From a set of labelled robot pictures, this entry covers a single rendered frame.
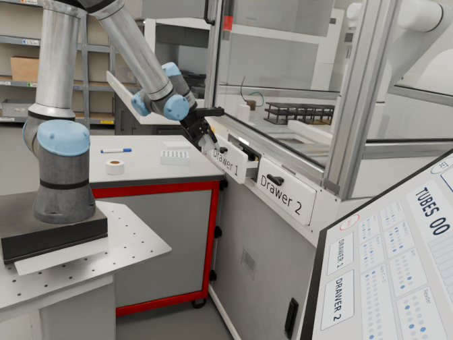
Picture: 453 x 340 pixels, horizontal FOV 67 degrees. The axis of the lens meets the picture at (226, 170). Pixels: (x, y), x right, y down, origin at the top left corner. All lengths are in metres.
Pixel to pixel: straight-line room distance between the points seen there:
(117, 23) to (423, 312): 0.82
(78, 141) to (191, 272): 0.99
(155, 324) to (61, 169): 1.10
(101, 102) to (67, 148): 4.56
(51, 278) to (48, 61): 0.53
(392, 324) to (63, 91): 0.90
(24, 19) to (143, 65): 4.51
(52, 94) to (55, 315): 0.57
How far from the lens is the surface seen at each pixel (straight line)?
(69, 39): 1.01
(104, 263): 0.90
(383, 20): 0.86
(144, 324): 1.82
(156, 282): 1.66
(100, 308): 1.10
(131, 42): 0.93
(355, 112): 0.88
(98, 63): 5.36
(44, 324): 1.07
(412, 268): 0.43
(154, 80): 0.97
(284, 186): 1.07
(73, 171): 0.91
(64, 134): 0.89
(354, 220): 0.63
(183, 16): 2.02
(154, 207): 1.45
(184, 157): 1.51
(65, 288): 0.85
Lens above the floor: 1.28
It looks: 20 degrees down
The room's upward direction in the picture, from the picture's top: 7 degrees clockwise
